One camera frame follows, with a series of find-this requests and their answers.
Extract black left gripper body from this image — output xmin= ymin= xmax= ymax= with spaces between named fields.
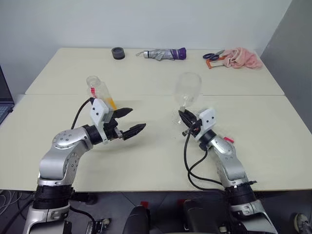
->
xmin=103 ymin=111 xmax=124 ymax=142

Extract grey sneaker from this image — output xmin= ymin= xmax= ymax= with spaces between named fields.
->
xmin=293 ymin=213 xmax=312 ymax=234

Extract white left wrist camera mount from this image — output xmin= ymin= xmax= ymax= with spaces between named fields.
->
xmin=89 ymin=98 xmax=111 ymax=145

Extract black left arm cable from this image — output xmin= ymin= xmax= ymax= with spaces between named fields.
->
xmin=70 ymin=97 xmax=96 ymax=130

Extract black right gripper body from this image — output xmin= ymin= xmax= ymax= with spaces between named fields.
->
xmin=189 ymin=119 xmax=203 ymax=137

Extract clear plastic bottle orange label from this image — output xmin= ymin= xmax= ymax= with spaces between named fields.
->
xmin=86 ymin=75 xmax=118 ymax=112

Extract blue handled scissors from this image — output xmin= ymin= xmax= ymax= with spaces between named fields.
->
xmin=202 ymin=49 xmax=226 ymax=61

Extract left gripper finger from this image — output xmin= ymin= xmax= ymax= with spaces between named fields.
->
xmin=121 ymin=123 xmax=147 ymax=141
xmin=113 ymin=107 xmax=134 ymax=119

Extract dark rounded shape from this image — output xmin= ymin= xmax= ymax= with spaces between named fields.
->
xmin=121 ymin=201 xmax=151 ymax=234
xmin=179 ymin=198 xmax=231 ymax=234

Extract caster wheel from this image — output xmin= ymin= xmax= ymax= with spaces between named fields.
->
xmin=86 ymin=217 xmax=111 ymax=232

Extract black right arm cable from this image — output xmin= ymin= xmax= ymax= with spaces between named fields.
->
xmin=182 ymin=130 xmax=226 ymax=191

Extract clear wine glass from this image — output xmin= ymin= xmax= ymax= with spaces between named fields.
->
xmin=172 ymin=72 xmax=203 ymax=125

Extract pink cloth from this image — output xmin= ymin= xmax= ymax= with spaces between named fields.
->
xmin=223 ymin=47 xmax=263 ymax=71

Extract dark laptop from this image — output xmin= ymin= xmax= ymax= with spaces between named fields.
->
xmin=0 ymin=63 xmax=15 ymax=126

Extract folded silver purple umbrella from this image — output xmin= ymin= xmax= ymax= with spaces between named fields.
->
xmin=136 ymin=47 xmax=188 ymax=61

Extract white floor cable bundle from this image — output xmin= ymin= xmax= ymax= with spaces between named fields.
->
xmin=0 ymin=190 xmax=16 ymax=213

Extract dark grey tape roll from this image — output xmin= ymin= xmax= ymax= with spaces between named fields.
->
xmin=111 ymin=47 xmax=126 ymax=60

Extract orange frame tool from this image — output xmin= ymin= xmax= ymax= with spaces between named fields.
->
xmin=206 ymin=56 xmax=229 ymax=70

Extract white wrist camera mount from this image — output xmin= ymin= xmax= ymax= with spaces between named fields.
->
xmin=89 ymin=98 xmax=111 ymax=145
xmin=196 ymin=108 xmax=217 ymax=141

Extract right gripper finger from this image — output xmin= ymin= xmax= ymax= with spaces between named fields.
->
xmin=184 ymin=109 xmax=201 ymax=122
xmin=178 ymin=110 xmax=195 ymax=128

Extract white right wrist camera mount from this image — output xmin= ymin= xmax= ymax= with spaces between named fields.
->
xmin=196 ymin=108 xmax=217 ymax=141

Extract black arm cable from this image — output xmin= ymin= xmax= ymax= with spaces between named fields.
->
xmin=182 ymin=130 xmax=226 ymax=191
xmin=70 ymin=97 xmax=96 ymax=130

